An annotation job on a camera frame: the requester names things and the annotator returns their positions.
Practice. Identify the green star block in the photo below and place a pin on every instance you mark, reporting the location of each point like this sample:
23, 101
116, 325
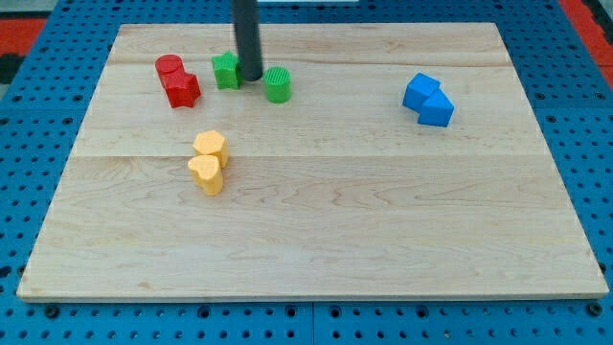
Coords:
227, 71

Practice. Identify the red star block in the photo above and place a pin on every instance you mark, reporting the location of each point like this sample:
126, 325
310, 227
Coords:
182, 89

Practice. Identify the light wooden board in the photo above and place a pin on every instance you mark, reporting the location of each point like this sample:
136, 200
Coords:
337, 195

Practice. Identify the green cylinder block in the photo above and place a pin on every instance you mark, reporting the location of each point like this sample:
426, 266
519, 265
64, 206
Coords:
277, 85

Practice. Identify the yellow hexagon block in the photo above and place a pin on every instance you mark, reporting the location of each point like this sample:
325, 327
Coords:
213, 143

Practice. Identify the yellow heart block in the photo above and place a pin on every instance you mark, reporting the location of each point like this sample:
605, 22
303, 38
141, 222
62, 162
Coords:
207, 174

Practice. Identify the blue cube block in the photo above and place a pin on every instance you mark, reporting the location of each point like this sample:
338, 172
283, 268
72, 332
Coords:
418, 90

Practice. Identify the blue triangular prism block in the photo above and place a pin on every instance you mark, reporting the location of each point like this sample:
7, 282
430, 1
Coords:
436, 111

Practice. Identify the red cylinder block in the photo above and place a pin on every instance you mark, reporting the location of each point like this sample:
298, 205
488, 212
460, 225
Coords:
167, 66

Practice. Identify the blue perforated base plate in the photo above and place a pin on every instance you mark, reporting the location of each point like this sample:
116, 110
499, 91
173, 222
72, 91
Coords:
46, 102

